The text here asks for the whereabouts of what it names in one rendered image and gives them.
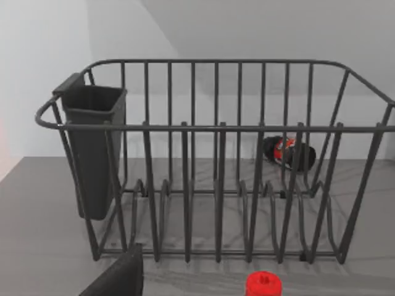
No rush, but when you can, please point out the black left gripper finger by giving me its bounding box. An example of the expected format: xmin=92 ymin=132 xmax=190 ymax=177
xmin=78 ymin=242 xmax=144 ymax=296

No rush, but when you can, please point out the dark grey cutlery holder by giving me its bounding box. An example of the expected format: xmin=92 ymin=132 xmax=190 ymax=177
xmin=52 ymin=73 xmax=128 ymax=221

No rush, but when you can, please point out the red bottle cap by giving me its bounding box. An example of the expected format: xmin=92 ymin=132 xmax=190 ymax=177
xmin=245 ymin=271 xmax=283 ymax=296

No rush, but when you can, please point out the dark bottle with red label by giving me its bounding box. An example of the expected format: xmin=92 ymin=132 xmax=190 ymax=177
xmin=262 ymin=134 xmax=317 ymax=173

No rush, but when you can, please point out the dark grey wire dish rack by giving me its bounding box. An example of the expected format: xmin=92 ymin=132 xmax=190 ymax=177
xmin=35 ymin=59 xmax=395 ymax=265

